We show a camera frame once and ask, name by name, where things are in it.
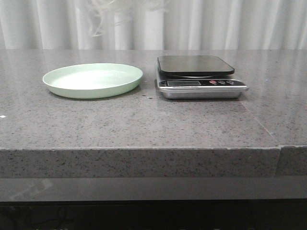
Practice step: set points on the white vermicelli noodle bundle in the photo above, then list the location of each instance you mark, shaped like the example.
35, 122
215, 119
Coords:
98, 10

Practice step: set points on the black silver kitchen scale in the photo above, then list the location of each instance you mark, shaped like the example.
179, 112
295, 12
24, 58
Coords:
197, 77

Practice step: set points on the light green round plate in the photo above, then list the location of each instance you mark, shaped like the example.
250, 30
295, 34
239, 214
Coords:
93, 81

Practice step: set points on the white pleated curtain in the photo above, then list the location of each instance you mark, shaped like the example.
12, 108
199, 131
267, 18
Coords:
184, 25

